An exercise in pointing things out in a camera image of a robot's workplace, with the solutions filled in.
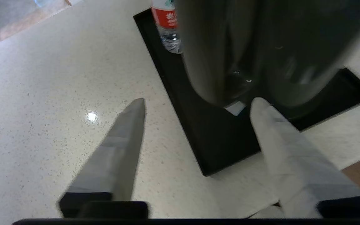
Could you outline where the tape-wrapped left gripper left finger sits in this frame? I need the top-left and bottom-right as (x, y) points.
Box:
(60, 98), (146, 202)

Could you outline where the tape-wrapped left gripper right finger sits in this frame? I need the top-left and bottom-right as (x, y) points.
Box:
(249, 97), (360, 218)

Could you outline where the black electric kettle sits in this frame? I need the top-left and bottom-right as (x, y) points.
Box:
(174, 0), (360, 122)

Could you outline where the red-label water bottle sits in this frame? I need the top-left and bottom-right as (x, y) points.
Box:
(151, 0), (183, 54)

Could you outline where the black rectangular tray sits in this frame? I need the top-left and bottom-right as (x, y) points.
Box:
(133, 8), (360, 177)

